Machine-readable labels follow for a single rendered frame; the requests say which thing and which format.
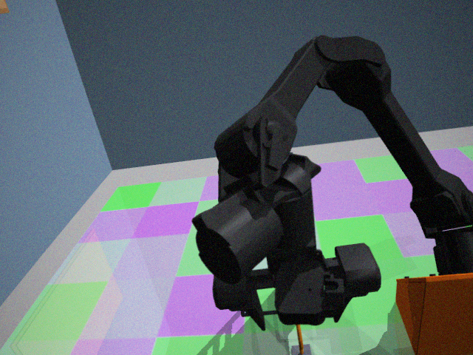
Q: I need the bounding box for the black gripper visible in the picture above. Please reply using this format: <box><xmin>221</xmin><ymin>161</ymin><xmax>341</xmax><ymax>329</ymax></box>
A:
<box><xmin>212</xmin><ymin>225</ymin><xmax>381</xmax><ymax>331</ymax></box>

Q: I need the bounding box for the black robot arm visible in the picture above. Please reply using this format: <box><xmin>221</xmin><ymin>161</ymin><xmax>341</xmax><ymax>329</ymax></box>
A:
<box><xmin>191</xmin><ymin>35</ymin><xmax>473</xmax><ymax>325</ymax></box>

